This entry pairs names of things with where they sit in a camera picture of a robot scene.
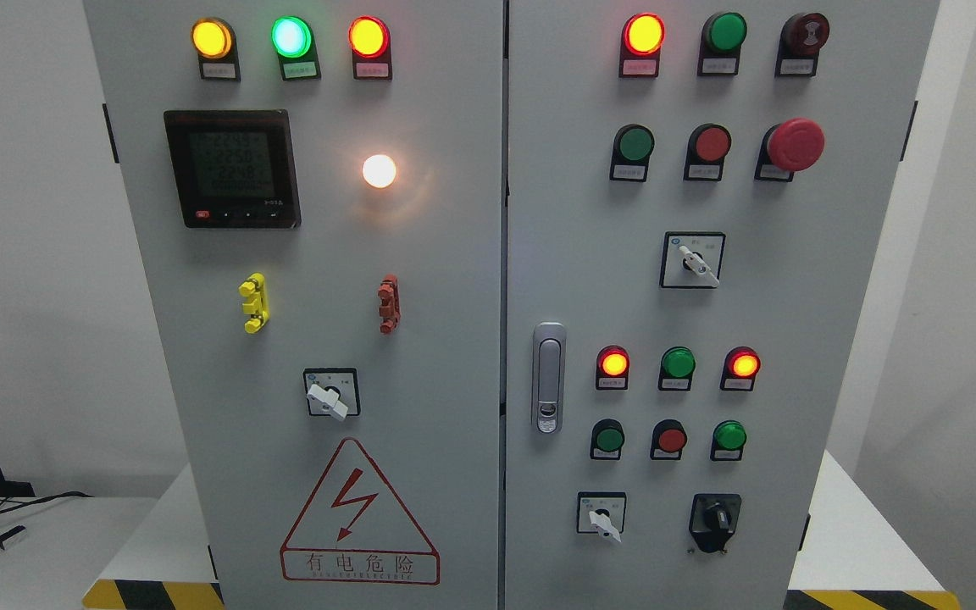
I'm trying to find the black rotary knob switch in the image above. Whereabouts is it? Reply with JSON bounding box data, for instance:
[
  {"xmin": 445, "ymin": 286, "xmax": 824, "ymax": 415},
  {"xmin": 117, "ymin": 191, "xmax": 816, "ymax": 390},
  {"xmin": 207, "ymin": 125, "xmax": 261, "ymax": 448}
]
[{"xmin": 689, "ymin": 493, "xmax": 742, "ymax": 553}]

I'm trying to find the red terminal connector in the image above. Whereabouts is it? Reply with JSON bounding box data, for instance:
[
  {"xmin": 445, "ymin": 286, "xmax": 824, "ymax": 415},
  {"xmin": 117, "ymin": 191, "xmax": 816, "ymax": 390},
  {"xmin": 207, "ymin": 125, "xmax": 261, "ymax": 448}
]
[{"xmin": 376, "ymin": 274, "xmax": 402, "ymax": 335}]

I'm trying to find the red lit indicator middle left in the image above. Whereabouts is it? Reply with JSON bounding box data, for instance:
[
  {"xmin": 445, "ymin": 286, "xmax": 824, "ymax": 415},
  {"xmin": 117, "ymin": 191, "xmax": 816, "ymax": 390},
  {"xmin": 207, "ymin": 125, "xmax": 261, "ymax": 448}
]
[{"xmin": 594, "ymin": 345, "xmax": 630, "ymax": 391}]

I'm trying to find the red lit indicator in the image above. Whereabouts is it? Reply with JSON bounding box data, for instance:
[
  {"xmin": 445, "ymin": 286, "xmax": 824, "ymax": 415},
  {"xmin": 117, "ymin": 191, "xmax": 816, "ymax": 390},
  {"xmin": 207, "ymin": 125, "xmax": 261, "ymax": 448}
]
[
  {"xmin": 594, "ymin": 345, "xmax": 630, "ymax": 391},
  {"xmin": 618, "ymin": 12, "xmax": 666, "ymax": 78}
]

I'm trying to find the white lit indicator lamp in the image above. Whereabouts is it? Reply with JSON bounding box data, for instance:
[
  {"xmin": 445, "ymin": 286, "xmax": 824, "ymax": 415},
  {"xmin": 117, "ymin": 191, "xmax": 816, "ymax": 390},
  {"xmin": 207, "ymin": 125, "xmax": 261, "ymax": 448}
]
[{"xmin": 363, "ymin": 153, "xmax": 398, "ymax": 189}]

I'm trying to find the green push button lower left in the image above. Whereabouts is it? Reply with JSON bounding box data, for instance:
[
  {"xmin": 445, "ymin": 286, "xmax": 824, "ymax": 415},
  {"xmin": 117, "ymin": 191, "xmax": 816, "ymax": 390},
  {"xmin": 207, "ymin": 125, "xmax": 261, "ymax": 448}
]
[{"xmin": 589, "ymin": 419, "xmax": 626, "ymax": 461}]

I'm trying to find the green indicator middle centre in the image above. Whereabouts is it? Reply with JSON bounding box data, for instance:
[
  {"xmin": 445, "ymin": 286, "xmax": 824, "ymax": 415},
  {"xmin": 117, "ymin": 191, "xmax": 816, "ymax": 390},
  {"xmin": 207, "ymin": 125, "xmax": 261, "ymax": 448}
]
[{"xmin": 657, "ymin": 345, "xmax": 696, "ymax": 391}]

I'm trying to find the grey left cabinet door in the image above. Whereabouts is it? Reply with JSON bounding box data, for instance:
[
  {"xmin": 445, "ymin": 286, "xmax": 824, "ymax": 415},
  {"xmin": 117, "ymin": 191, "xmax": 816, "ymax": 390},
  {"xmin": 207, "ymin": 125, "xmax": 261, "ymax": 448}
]
[{"xmin": 84, "ymin": 1, "xmax": 504, "ymax": 609}]

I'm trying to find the grey cabinet door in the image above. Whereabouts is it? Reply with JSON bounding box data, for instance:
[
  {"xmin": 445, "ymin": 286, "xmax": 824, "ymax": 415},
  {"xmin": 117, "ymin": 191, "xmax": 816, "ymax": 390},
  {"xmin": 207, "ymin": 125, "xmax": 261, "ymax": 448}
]
[
  {"xmin": 84, "ymin": 1, "xmax": 504, "ymax": 609},
  {"xmin": 504, "ymin": 1, "xmax": 939, "ymax": 609}
]

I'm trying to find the green push button upper row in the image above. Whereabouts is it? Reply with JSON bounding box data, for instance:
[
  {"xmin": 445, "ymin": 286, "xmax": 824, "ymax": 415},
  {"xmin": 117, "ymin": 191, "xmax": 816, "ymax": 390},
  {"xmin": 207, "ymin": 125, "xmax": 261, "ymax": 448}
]
[{"xmin": 609, "ymin": 124, "xmax": 655, "ymax": 182}]

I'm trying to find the red push button lower centre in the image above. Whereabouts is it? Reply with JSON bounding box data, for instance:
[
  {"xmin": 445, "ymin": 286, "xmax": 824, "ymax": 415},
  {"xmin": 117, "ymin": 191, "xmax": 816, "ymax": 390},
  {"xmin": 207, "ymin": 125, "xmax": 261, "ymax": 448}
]
[{"xmin": 648, "ymin": 419, "xmax": 688, "ymax": 461}]

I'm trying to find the yellow terminal connector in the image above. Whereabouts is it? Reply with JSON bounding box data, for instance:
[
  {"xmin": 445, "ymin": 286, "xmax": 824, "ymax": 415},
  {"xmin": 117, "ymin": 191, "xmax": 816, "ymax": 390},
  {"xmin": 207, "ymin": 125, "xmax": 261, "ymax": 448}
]
[{"xmin": 239, "ymin": 273, "xmax": 270, "ymax": 335}]

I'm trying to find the grey right cabinet door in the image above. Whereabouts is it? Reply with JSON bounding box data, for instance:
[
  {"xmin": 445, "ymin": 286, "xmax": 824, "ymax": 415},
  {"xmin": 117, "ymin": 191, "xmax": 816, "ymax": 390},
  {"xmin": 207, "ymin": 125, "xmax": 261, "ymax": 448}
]
[{"xmin": 504, "ymin": 1, "xmax": 939, "ymax": 609}]

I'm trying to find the red indicator middle right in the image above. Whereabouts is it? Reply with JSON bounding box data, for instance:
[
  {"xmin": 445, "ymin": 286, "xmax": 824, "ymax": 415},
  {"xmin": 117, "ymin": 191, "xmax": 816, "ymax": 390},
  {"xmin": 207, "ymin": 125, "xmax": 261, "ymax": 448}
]
[{"xmin": 720, "ymin": 345, "xmax": 762, "ymax": 391}]

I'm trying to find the red electric hazard warning sticker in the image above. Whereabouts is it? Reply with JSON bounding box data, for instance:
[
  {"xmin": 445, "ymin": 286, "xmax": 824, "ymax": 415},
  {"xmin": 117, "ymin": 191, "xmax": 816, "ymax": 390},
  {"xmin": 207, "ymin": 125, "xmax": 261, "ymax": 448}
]
[{"xmin": 281, "ymin": 437, "xmax": 439, "ymax": 585}]

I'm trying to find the red push button upper row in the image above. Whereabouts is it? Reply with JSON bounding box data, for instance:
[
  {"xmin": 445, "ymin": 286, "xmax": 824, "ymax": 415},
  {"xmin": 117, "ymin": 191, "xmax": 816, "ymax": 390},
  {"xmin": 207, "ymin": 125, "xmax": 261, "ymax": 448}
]
[{"xmin": 683, "ymin": 123, "xmax": 732, "ymax": 181}]

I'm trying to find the green push button lower right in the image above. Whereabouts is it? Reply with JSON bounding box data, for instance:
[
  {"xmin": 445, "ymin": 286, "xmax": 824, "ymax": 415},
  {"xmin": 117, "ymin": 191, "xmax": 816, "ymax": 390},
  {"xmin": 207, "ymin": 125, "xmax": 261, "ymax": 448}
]
[{"xmin": 710, "ymin": 420, "xmax": 747, "ymax": 461}]

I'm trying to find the black digital power meter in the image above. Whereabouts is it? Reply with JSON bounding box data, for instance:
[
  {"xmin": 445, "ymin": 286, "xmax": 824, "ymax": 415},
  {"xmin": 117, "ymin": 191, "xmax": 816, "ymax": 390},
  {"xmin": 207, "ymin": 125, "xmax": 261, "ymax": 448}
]
[{"xmin": 164, "ymin": 109, "xmax": 301, "ymax": 230}]

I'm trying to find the red lit indicator left door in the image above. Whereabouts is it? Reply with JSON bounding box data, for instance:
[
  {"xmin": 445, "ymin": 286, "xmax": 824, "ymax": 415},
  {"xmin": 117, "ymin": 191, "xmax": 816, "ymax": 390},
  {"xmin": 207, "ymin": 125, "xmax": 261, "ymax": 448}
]
[{"xmin": 348, "ymin": 15, "xmax": 392, "ymax": 80}]

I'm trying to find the red lit indicator top right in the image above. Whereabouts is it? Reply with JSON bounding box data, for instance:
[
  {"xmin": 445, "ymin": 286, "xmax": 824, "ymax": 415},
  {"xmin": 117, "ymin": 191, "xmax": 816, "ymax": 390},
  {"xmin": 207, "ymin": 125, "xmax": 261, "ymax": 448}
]
[{"xmin": 618, "ymin": 12, "xmax": 666, "ymax": 78}]

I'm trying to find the green lit indicator light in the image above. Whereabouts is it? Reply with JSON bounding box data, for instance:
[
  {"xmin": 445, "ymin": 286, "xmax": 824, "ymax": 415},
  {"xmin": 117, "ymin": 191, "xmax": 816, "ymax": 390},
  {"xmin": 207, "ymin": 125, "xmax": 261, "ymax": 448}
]
[{"xmin": 270, "ymin": 15, "xmax": 321, "ymax": 80}]

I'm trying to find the red emergency stop mushroom button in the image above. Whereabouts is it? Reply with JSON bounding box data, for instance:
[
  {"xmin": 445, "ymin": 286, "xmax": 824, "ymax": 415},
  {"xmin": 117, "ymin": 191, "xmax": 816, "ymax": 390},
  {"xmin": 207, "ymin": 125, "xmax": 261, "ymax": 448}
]
[{"xmin": 754, "ymin": 117, "xmax": 826, "ymax": 184}]

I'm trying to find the green indicator top right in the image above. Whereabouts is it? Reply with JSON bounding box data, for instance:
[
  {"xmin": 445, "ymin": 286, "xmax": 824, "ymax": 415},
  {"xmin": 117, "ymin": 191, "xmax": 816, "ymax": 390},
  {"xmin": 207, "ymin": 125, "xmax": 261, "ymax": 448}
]
[{"xmin": 696, "ymin": 12, "xmax": 748, "ymax": 77}]

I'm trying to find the yellow indicator light top left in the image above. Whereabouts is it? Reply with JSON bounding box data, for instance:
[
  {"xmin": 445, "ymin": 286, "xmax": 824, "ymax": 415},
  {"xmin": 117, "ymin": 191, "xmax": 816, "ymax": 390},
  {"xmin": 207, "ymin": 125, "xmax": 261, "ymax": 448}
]
[{"xmin": 191, "ymin": 17, "xmax": 241, "ymax": 81}]

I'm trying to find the dark red buzzer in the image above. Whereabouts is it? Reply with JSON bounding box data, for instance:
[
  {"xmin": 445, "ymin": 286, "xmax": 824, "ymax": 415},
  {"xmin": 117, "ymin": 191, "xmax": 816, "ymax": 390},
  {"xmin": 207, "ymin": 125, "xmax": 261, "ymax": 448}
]
[{"xmin": 774, "ymin": 12, "xmax": 830, "ymax": 78}]

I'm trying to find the yellow black hazard tape right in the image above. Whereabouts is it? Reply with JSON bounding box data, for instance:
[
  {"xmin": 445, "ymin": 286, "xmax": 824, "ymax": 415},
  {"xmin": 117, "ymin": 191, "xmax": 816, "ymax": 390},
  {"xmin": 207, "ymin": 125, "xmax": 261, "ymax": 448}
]
[{"xmin": 783, "ymin": 590, "xmax": 962, "ymax": 610}]

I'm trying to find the yellow black hazard tape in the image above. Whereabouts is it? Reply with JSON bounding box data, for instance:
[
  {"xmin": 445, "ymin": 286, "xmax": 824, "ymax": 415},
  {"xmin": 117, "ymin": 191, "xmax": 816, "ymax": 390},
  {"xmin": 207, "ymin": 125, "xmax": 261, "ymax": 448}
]
[
  {"xmin": 82, "ymin": 579, "xmax": 225, "ymax": 609},
  {"xmin": 783, "ymin": 590, "xmax": 962, "ymax": 610}
]

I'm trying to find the yellow black hazard tape left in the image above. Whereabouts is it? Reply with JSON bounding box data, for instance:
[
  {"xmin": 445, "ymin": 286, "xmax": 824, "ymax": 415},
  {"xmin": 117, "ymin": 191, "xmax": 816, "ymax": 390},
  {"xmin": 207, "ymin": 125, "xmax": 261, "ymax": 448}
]
[{"xmin": 82, "ymin": 579, "xmax": 225, "ymax": 609}]

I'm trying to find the small black white adapter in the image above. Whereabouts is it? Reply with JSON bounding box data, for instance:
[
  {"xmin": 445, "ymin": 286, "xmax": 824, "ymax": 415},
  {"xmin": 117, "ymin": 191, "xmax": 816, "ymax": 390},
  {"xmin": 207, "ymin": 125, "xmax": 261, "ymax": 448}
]
[{"xmin": 0, "ymin": 525, "xmax": 28, "ymax": 552}]

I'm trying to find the silver door latch handle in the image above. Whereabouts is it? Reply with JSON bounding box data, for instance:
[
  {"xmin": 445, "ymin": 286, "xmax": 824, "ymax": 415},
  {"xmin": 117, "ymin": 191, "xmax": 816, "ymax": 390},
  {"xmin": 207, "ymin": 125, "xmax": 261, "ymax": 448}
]
[{"xmin": 531, "ymin": 323, "xmax": 567, "ymax": 434}]

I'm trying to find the white selector switch left door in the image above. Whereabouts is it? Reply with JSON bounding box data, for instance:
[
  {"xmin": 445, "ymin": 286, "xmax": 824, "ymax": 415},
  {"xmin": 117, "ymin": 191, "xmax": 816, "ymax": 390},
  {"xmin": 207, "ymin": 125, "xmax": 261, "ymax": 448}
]
[{"xmin": 302, "ymin": 368, "xmax": 361, "ymax": 421}]

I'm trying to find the white selector switch door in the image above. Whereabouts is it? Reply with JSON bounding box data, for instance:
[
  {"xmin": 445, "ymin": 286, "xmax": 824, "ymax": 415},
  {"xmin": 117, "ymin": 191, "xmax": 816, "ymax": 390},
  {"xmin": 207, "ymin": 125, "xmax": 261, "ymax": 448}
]
[
  {"xmin": 576, "ymin": 491, "xmax": 627, "ymax": 543},
  {"xmin": 302, "ymin": 368, "xmax": 361, "ymax": 421}
]

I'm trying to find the white selector switch upper right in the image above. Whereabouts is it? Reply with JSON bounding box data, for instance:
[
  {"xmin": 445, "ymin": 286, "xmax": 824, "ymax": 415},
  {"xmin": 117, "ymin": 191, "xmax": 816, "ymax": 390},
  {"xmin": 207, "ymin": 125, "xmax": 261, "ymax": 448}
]
[{"xmin": 661, "ymin": 231, "xmax": 727, "ymax": 289}]

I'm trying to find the white selector switch lower right door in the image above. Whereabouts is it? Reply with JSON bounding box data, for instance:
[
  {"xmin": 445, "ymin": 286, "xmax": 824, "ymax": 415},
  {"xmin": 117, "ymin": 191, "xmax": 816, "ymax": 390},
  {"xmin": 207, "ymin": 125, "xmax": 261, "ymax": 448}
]
[{"xmin": 576, "ymin": 491, "xmax": 627, "ymax": 543}]

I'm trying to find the black cable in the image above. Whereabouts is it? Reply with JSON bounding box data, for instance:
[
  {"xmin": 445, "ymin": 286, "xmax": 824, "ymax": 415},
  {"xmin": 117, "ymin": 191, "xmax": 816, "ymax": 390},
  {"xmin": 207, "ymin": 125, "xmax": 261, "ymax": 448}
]
[{"xmin": 0, "ymin": 490, "xmax": 94, "ymax": 534}]

